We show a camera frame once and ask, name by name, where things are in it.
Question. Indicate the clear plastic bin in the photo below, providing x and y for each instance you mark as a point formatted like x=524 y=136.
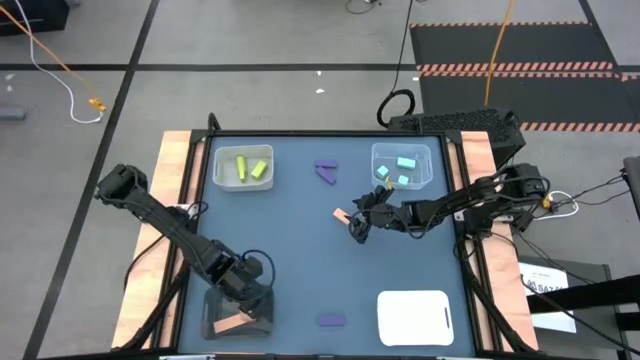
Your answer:
x=422 y=172

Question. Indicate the black box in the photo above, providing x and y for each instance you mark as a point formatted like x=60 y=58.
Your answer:
x=50 y=15

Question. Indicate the black chair edge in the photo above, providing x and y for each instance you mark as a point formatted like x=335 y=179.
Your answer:
x=634 y=185

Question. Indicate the black aluminium table frame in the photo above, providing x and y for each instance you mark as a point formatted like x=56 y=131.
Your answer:
x=325 y=133

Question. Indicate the black side table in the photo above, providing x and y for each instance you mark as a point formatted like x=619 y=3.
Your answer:
x=595 y=325

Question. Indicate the small yellow piece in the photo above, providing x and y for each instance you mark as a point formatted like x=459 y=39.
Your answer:
x=388 y=183

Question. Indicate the white opaque plastic bin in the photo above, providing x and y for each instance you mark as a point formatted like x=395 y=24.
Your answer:
x=227 y=175

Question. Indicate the black metal bar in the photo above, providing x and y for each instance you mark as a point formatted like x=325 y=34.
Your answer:
x=600 y=292

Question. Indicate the black perforated computer case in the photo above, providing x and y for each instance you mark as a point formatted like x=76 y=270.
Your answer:
x=450 y=121

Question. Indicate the black mat with striped edges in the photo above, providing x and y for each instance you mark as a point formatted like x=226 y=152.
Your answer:
x=525 y=45

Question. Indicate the yellow-green blocks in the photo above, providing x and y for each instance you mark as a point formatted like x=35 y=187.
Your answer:
x=259 y=169

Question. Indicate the purple rectangular block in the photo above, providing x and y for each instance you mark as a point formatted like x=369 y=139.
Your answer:
x=332 y=320
x=326 y=163
x=326 y=175

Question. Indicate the white tray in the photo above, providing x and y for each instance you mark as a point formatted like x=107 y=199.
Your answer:
x=410 y=320

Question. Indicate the large light blue block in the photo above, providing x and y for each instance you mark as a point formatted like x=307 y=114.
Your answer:
x=406 y=163

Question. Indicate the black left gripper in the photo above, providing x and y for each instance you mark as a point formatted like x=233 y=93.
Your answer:
x=242 y=280

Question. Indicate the grey flat object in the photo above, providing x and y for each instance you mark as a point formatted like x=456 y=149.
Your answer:
x=10 y=113

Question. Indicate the yellow-green cylinder block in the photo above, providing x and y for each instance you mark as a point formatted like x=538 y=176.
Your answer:
x=241 y=168

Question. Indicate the white paper sign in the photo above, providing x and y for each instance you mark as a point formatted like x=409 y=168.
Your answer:
x=545 y=275

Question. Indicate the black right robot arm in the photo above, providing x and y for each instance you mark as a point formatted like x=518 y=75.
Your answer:
x=465 y=202

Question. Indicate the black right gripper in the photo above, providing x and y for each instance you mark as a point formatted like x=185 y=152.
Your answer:
x=392 y=216

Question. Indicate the small light blue block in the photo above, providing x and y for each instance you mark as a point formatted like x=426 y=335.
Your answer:
x=382 y=171
x=403 y=180

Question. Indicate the short orange block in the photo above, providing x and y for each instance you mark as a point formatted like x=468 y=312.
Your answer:
x=341 y=215

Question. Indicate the wooden table side plank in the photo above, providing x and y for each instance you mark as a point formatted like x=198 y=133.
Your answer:
x=477 y=150
x=172 y=150

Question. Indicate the black plastic tray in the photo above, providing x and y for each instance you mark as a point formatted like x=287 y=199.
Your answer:
x=207 y=325

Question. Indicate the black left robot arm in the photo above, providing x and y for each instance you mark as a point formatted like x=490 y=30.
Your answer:
x=170 y=225

